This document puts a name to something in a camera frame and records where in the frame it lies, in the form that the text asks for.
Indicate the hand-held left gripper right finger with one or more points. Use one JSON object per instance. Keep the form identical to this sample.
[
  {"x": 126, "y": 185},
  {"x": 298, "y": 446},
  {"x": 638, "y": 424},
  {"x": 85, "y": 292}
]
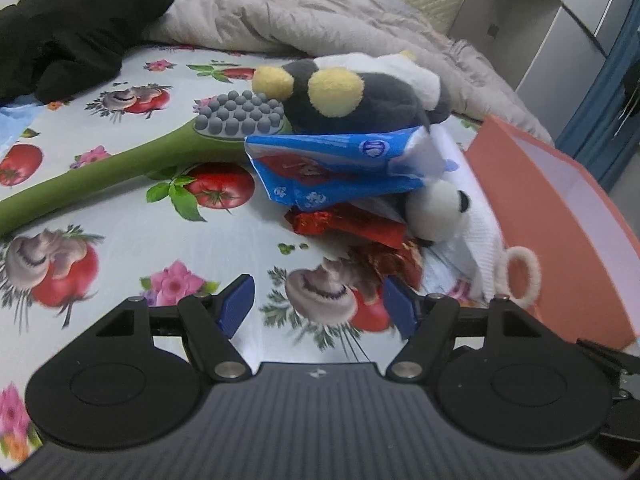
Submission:
[{"x": 401, "y": 310}]

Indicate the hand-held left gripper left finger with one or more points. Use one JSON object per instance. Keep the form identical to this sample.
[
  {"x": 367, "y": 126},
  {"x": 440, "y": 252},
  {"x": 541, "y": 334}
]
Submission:
[{"x": 239, "y": 305}]

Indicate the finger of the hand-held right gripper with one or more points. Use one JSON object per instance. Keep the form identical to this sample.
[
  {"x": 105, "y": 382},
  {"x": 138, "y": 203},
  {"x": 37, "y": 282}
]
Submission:
[{"x": 602, "y": 355}]

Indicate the panda plush toy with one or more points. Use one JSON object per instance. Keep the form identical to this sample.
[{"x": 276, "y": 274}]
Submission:
[{"x": 432, "y": 210}]

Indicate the orange cardboard box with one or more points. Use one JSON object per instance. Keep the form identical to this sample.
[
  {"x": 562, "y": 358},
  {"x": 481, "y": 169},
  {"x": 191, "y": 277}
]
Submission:
[{"x": 540, "y": 240}]

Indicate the red foil snack wrapper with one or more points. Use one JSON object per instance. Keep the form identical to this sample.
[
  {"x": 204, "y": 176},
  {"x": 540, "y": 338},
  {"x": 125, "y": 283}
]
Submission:
[
  {"x": 395, "y": 260},
  {"x": 345, "y": 225}
]

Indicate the vegetable print bed sheet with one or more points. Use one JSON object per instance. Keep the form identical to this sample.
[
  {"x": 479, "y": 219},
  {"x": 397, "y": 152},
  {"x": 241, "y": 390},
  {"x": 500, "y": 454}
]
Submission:
[{"x": 125, "y": 255}]

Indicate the blue snack packet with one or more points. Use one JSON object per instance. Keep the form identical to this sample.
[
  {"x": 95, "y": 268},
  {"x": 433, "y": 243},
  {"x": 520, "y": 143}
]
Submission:
[{"x": 330, "y": 170}]

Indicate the green massage brush grey nubs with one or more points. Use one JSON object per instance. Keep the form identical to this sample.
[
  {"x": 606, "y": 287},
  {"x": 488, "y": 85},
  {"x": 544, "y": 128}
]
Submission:
[{"x": 100, "y": 180}]

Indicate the grey plush toy yellow ears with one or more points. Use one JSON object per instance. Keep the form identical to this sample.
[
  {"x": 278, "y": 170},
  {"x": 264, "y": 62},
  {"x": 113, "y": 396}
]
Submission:
[{"x": 360, "y": 95}]

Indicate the blue curtain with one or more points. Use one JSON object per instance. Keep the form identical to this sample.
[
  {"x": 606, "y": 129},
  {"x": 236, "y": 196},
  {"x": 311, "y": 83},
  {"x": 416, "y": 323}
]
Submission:
[{"x": 595, "y": 125}]

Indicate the hanging dark clothes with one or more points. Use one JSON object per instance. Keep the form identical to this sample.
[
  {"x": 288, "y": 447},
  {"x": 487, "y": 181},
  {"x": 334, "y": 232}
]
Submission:
[{"x": 631, "y": 105}]

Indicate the light blue cloth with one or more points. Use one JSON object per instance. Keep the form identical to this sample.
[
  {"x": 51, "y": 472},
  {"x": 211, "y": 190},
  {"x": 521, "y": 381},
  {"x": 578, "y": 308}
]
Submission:
[{"x": 15, "y": 125}]

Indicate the grey quilt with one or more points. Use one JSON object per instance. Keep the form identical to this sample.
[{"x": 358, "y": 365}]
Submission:
[{"x": 310, "y": 20}]

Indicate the grey cabinet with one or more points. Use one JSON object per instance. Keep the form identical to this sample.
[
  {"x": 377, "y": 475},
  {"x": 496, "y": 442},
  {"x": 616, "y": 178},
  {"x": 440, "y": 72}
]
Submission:
[{"x": 520, "y": 20}]

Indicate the black clothing pile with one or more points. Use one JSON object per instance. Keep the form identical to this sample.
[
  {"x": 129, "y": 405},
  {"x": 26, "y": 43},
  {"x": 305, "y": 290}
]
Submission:
[{"x": 75, "y": 30}]

